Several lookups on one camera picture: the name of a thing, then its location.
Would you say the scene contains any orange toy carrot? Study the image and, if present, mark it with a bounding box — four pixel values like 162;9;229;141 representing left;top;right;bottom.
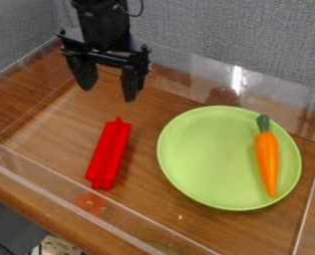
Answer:
254;115;278;197

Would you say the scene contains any white power strip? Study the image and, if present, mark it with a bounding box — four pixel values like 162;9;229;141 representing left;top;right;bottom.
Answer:
27;235;83;255

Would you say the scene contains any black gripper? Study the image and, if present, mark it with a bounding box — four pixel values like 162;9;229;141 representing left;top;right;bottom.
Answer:
58;0;150;103

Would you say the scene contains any red star-profile block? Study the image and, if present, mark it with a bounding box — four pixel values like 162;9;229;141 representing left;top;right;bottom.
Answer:
86;118;131;190

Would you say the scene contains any clear acrylic enclosure wall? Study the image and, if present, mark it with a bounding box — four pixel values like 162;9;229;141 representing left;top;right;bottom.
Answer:
0;41;315;255

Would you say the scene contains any green plate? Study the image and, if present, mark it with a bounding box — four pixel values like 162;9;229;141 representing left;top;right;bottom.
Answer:
157;106;301;211

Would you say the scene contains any black cable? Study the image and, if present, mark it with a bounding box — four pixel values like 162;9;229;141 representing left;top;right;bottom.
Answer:
115;0;146;18

